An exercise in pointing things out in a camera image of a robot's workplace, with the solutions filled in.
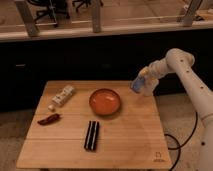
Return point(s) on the black striped sponge block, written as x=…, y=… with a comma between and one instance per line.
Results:
x=92, y=136

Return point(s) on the red chili pepper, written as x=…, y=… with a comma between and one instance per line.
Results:
x=50, y=119

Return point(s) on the wooden table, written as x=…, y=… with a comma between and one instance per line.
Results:
x=131, y=138

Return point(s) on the black office chair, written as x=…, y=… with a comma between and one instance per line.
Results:
x=82, y=2
x=52, y=8

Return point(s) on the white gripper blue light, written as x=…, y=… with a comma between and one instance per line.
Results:
x=144, y=83

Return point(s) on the orange ceramic bowl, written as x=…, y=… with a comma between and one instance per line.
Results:
x=104, y=102

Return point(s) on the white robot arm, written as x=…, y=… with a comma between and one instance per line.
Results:
x=180, y=62

